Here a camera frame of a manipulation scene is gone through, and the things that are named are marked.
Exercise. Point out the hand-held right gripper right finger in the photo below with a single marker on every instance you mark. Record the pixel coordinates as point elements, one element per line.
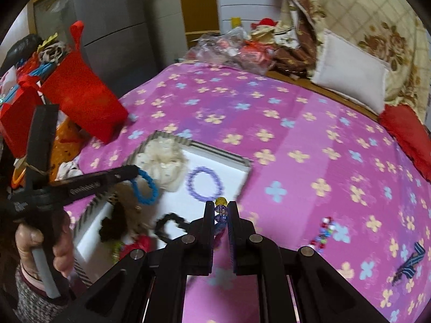
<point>239,239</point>

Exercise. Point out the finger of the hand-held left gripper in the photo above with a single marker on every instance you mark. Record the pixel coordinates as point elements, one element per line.
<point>87,183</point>

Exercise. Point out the red ruffled cushion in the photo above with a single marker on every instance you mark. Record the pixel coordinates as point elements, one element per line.
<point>407,134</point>

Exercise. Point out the person's left forearm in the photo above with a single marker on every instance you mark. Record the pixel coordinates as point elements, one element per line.
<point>37,299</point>

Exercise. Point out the pile of clear plastic bags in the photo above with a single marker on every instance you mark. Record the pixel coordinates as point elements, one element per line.
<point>229,48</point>

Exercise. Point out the white scrunchie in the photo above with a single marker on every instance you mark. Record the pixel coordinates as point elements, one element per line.
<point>161,161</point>

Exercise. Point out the grey refrigerator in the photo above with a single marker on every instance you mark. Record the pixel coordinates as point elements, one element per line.
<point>111,23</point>

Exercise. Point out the yellow wooden door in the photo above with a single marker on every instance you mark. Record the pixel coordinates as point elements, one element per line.
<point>198,3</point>

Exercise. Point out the white pillow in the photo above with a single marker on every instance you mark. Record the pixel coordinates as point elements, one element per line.
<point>350,70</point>

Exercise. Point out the brown scrunchie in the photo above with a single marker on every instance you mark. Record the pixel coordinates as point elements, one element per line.
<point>112,225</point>

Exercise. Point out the brown patterned blanket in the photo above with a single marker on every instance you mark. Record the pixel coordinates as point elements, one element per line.
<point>303,33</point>

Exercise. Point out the striped cardboard box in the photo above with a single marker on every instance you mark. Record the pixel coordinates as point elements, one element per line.
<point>232,175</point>

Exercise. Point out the large red paper bag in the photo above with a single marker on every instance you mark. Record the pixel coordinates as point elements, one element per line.
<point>84,91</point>

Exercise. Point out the small red gift bag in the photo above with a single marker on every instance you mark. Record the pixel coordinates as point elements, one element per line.
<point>16,121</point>

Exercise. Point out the person's left hand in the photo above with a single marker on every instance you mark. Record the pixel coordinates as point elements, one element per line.
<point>28,242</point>

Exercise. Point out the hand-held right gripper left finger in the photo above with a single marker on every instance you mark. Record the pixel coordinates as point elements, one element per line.
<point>203,235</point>

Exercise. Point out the cream floral quilt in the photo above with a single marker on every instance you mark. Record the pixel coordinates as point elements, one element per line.
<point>370,6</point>

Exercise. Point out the black hair scrunchie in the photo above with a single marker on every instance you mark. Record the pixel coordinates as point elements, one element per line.
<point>160,225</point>

